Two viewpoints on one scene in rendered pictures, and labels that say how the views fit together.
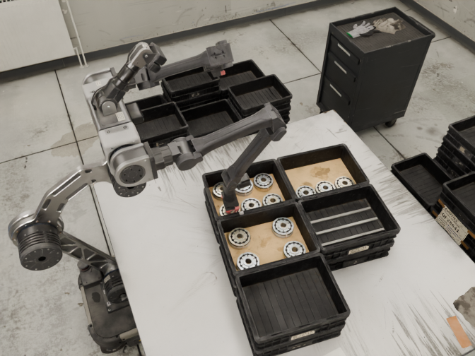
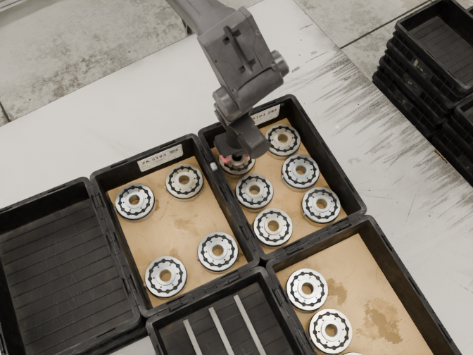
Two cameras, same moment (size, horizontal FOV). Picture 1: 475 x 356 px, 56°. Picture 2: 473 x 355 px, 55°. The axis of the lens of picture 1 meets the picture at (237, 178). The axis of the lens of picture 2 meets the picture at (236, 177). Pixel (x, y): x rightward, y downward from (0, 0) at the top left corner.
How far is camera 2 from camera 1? 148 cm
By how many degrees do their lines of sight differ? 43
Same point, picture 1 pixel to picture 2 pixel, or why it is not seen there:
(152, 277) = (138, 95)
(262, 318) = (42, 238)
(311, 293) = (87, 315)
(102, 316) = not seen: hidden behind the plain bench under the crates
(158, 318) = (76, 117)
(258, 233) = (203, 213)
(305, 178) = (355, 288)
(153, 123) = (462, 48)
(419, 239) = not seen: outside the picture
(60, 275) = not seen: hidden behind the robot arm
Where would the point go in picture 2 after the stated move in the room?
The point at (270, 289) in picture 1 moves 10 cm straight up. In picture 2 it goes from (93, 244) to (83, 232)
